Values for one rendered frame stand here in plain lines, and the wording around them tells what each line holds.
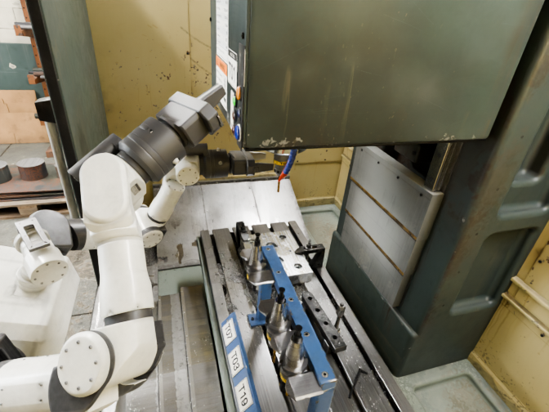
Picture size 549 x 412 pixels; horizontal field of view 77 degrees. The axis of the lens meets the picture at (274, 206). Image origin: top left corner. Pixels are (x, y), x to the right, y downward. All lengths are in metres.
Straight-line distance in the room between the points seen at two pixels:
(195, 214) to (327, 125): 1.46
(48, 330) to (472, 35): 1.05
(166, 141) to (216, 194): 1.62
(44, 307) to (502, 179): 1.16
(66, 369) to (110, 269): 0.13
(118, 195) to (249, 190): 1.74
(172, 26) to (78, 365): 1.69
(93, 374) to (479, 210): 1.02
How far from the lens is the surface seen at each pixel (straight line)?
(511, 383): 1.73
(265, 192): 2.25
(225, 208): 2.13
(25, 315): 0.84
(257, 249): 0.99
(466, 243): 1.22
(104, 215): 0.54
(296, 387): 0.80
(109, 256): 0.55
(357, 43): 0.75
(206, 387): 1.32
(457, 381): 1.79
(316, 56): 0.71
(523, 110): 1.07
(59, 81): 1.28
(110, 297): 0.54
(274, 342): 0.85
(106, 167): 0.57
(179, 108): 0.64
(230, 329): 1.22
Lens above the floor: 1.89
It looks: 31 degrees down
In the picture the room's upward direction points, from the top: 5 degrees clockwise
